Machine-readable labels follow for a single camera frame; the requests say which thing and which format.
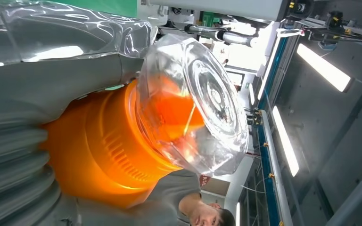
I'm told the orange bottle with clear cap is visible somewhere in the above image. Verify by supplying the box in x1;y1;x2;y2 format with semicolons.
40;33;250;210

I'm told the person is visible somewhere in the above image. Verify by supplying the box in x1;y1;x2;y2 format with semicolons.
59;169;237;226

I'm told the grey machine base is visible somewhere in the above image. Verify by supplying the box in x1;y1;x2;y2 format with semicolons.
137;0;294;23

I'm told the silver pipe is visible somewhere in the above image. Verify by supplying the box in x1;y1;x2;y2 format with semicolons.
184;24;260;48

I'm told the ceiling light strip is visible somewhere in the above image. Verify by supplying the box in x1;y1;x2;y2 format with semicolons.
271;105;300;178
296;43;354;93

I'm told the blue frame rail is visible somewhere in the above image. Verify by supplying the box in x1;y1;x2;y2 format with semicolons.
255;29;294;226

